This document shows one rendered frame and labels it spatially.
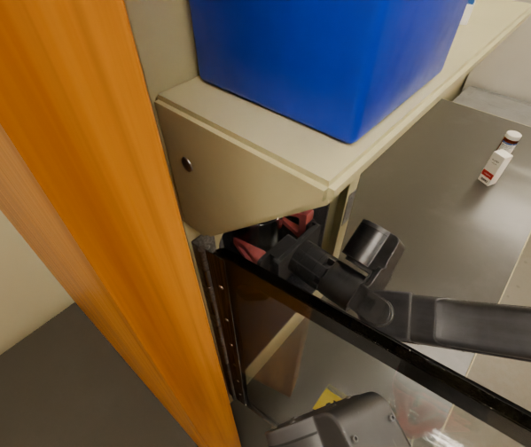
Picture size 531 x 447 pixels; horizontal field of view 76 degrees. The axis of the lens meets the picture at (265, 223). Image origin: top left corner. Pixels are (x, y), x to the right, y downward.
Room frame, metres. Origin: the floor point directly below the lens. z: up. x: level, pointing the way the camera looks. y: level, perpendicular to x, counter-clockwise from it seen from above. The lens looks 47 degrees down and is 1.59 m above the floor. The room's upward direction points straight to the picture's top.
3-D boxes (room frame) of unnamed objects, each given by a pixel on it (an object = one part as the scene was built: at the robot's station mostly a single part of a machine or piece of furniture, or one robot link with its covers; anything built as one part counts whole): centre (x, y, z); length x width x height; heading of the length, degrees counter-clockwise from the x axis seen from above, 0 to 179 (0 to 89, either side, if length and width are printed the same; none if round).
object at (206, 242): (0.18, 0.05, 1.19); 0.03 x 0.02 x 0.39; 139
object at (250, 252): (0.33, 0.01, 1.17); 0.09 x 0.07 x 0.07; 48
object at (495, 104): (2.38, -1.77, 0.17); 0.60 x 0.42 x 0.33; 47
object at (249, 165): (0.25, -0.09, 1.46); 0.32 x 0.11 x 0.10; 139
